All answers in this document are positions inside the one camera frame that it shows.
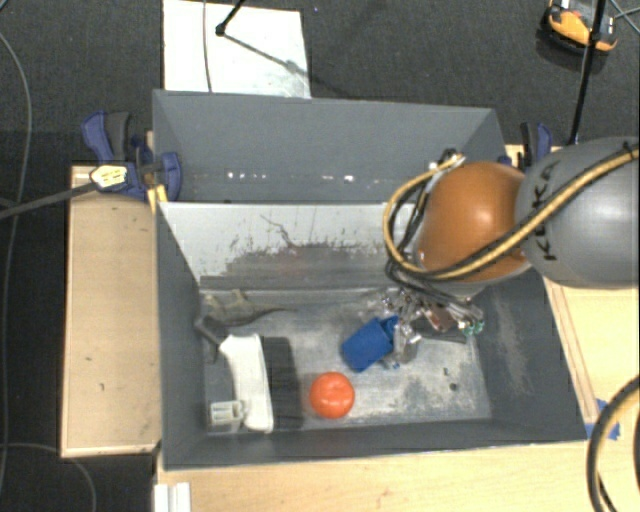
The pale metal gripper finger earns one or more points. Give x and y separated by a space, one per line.
408 345
404 311

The blue plastic cup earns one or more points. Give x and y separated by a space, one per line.
367 345

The orange toy fruit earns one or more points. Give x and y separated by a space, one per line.
331 395

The white brush with black bristles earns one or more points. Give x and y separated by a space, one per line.
250 380

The grey-brown toy dinosaur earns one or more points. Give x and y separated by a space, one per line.
227 312

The grey metal bin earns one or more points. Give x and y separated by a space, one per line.
320 145

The small white plastic connector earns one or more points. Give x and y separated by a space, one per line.
225 415

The pale wood board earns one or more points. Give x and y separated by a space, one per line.
110 320

